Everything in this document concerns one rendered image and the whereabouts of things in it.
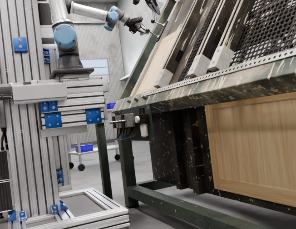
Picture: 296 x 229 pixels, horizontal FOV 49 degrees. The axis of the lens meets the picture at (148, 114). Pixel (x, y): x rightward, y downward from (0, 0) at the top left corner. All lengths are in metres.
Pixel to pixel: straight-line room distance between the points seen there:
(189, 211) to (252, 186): 0.38
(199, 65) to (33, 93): 0.87
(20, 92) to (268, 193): 1.31
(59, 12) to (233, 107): 1.06
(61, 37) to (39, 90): 0.30
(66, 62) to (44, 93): 0.27
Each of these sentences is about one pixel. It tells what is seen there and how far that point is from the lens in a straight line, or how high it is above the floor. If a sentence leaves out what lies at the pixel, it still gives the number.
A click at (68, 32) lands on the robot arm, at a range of 1.81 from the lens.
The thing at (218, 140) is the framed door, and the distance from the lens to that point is 1.95.
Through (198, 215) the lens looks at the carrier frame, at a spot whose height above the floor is 0.17.
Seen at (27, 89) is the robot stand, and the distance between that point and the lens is 1.74.
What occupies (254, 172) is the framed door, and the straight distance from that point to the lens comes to 1.77.
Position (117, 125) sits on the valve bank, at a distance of 2.39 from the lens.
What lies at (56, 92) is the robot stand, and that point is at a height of 0.90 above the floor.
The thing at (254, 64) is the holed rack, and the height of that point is 0.88.
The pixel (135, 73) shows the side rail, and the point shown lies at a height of 1.12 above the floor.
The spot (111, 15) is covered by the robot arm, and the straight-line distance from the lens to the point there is 2.55.
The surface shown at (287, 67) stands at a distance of 1.24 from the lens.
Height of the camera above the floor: 0.71
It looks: 1 degrees up
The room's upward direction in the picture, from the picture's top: 7 degrees counter-clockwise
